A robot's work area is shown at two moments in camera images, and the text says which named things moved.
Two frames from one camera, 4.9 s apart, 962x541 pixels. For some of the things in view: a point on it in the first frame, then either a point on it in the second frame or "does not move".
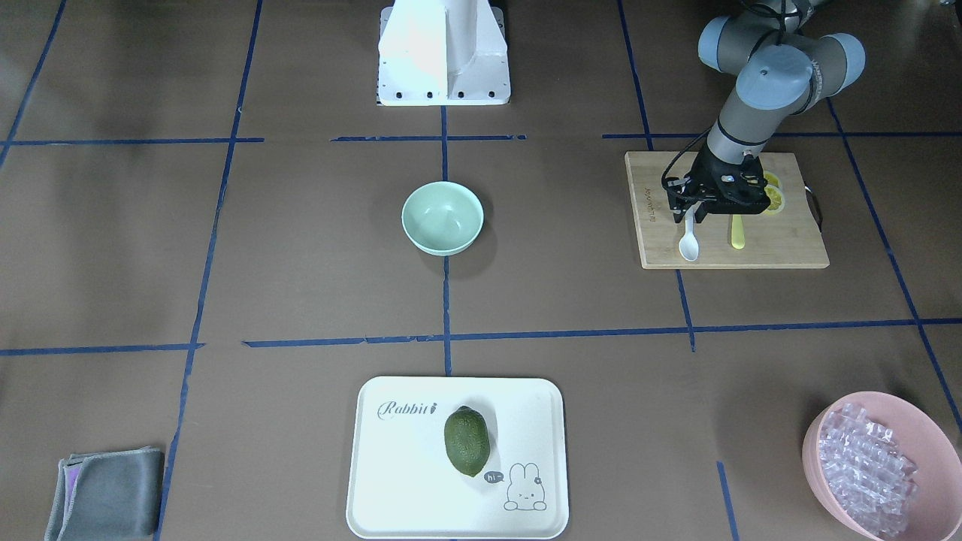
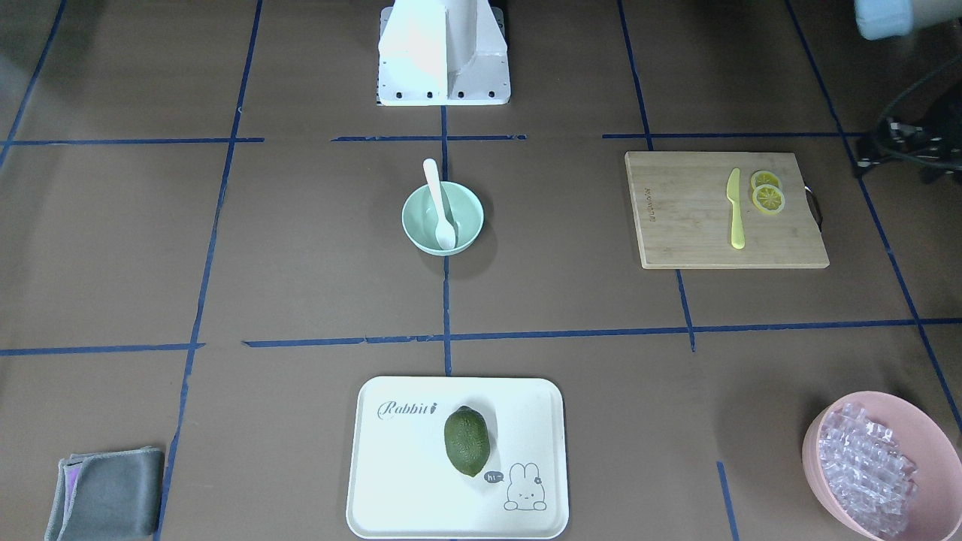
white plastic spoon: [688, 246] → [445, 234]
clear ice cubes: [861, 463] does not move
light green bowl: [443, 219] does not move
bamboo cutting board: [788, 239] does not move
